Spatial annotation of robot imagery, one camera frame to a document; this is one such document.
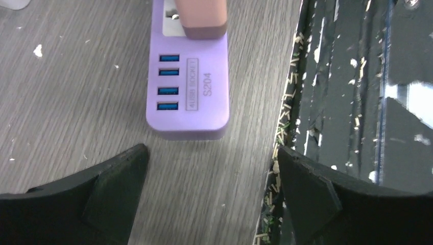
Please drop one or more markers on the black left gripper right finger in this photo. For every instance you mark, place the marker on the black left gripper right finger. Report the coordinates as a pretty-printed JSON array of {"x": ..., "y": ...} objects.
[{"x": 326, "y": 206}]

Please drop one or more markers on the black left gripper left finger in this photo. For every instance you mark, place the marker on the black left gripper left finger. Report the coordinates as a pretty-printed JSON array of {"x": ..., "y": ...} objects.
[{"x": 94, "y": 206}]

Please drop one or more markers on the purple power strip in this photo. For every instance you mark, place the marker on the purple power strip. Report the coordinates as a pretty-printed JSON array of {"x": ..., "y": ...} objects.
[{"x": 188, "y": 80}]

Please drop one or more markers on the pink plug adapter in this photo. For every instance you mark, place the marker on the pink plug adapter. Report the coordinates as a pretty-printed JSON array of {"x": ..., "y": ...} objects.
[{"x": 203, "y": 19}]

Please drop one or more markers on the white power strip centre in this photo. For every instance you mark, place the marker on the white power strip centre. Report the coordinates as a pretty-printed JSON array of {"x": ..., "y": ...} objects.
[{"x": 14, "y": 4}]

